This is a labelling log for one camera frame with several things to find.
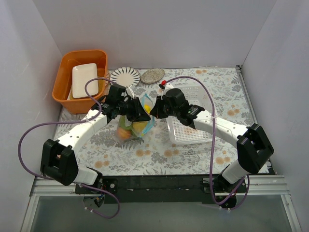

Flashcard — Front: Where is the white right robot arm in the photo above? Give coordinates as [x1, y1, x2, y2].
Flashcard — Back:
[150, 88, 274, 192]

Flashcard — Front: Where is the orange plastic tub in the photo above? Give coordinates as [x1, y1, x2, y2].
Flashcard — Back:
[52, 50, 108, 114]

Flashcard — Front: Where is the black white striped plate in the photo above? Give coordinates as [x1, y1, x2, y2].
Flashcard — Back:
[110, 67, 140, 87]

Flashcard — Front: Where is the yellow toy banana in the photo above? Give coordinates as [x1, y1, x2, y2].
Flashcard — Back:
[143, 104, 151, 114]

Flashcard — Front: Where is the white rectangular dish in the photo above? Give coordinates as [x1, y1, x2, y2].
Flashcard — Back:
[72, 63, 98, 99]

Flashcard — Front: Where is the peach toy fruit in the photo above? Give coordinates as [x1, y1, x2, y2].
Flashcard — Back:
[116, 127, 132, 140]

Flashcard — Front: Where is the green toy pepper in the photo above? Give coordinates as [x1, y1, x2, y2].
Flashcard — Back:
[119, 116, 132, 130]

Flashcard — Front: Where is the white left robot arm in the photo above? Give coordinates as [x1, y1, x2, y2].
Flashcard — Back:
[41, 84, 151, 193]

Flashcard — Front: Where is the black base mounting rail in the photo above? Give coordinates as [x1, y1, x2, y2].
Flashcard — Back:
[74, 173, 276, 205]

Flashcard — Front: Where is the white plastic perforated basket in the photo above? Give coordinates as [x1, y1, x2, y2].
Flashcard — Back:
[166, 85, 212, 145]

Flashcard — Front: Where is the clear zip top bag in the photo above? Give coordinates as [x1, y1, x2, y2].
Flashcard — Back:
[116, 93, 155, 142]

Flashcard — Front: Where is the speckled grey stone plate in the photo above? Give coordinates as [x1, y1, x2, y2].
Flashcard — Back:
[140, 68, 165, 84]

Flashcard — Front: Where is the yellow toy lemon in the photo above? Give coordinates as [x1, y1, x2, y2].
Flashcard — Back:
[132, 121, 148, 133]

